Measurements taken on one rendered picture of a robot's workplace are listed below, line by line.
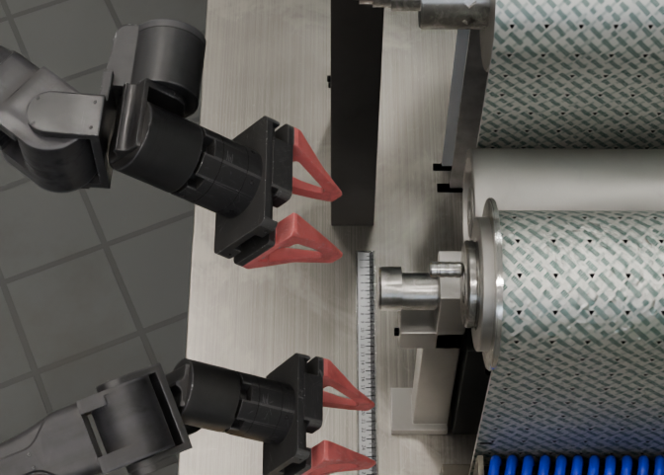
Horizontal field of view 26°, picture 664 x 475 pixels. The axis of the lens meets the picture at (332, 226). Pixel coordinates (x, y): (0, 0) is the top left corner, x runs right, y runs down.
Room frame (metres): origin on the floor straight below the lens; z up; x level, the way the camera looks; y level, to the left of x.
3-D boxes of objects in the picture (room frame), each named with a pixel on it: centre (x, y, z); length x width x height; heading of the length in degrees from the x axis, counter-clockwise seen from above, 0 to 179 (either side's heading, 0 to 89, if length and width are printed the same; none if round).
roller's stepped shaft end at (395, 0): (0.85, -0.05, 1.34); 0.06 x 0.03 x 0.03; 90
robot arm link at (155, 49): (0.66, 0.16, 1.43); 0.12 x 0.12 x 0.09; 86
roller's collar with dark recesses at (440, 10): (0.85, -0.11, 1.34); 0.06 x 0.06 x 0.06; 0
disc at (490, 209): (0.59, -0.14, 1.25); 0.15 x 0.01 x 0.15; 0
